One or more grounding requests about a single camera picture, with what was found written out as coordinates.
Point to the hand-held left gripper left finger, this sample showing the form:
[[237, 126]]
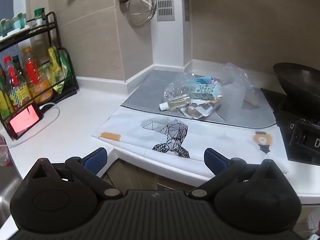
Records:
[[96, 158]]

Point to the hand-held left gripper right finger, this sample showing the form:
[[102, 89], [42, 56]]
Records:
[[213, 161]]

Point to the white striped label paper wrapper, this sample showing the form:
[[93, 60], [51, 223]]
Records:
[[200, 111]]

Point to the translucent plastic cup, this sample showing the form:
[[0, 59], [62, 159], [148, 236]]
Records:
[[232, 100]]

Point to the small white cap clear bottle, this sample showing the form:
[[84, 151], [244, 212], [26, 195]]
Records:
[[175, 103]]

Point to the teal patterned box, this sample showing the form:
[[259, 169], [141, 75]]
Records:
[[205, 91]]

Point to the blue purple wrapper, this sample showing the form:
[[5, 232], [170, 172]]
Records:
[[202, 80]]

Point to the large clear plastic bag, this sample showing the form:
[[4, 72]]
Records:
[[237, 72]]

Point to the black glass stove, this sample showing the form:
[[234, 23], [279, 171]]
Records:
[[272, 97]]

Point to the black wok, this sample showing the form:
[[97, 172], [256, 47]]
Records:
[[300, 80]]

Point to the black phone with red screen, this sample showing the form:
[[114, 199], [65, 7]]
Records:
[[23, 118]]

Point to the grey woven mat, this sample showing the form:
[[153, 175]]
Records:
[[147, 92]]

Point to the orange label oil bottle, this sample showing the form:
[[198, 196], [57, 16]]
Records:
[[37, 87]]

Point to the pink plastic bag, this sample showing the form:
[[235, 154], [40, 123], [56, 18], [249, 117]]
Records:
[[3, 152]]

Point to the steel sink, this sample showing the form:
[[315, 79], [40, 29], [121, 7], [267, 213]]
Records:
[[7, 187]]

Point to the yellow green snack bag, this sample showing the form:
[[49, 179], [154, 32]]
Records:
[[56, 72]]

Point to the red cap clear bottle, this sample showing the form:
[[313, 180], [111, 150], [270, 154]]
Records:
[[20, 92]]

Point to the yellow green label bottle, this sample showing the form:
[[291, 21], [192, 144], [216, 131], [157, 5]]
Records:
[[5, 102]]

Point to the dark green bottle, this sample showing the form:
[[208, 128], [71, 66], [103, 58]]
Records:
[[17, 63]]

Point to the pale liquid clear bottle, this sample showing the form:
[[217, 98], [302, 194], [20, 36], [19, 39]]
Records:
[[40, 47]]

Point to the green cap spice jar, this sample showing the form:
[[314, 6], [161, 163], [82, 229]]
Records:
[[40, 17]]

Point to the steel mesh strainer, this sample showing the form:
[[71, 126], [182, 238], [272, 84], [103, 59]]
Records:
[[141, 7]]

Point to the pale green mug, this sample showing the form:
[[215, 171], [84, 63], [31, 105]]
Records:
[[5, 26], [18, 21]]

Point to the tall white vent grille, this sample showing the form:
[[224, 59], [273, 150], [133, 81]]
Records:
[[165, 5]]

